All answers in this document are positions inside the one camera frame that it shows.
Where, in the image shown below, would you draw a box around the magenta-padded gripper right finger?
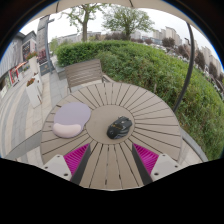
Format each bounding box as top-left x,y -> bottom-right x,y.
131,142 -> 184,186

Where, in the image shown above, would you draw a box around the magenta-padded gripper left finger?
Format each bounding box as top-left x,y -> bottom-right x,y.
41,143 -> 92,186

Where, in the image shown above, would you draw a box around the black computer mouse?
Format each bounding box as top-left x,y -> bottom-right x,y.
106,115 -> 134,140

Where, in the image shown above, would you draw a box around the lilac mouse pad with wrist rest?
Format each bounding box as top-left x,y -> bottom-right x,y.
51,101 -> 92,139

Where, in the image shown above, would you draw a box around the white planter box with flowers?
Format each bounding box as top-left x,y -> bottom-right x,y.
25,77 -> 43,108
25,51 -> 40,76

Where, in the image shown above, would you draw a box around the brown slatted chair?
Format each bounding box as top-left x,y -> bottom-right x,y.
64,59 -> 113,94

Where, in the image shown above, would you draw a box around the green hedge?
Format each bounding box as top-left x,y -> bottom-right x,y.
54,39 -> 224,161

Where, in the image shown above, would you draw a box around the dark curved pole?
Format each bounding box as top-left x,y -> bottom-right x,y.
172,21 -> 196,114

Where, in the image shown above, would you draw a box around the grey storefront building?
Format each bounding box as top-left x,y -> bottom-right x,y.
0,30 -> 38,93

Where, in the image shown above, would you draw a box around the tall grey sign pillar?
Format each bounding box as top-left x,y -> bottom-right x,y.
36,14 -> 56,76

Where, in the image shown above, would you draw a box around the distant apartment buildings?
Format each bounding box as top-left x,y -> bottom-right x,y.
56,25 -> 223,73

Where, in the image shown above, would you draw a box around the sparse-leaved tree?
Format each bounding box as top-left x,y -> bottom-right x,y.
61,3 -> 108,43

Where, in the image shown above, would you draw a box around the leafy green tree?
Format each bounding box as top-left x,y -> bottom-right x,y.
101,4 -> 155,41

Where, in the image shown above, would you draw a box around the beige parasol canopy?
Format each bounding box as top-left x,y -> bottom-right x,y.
19,0 -> 198,31

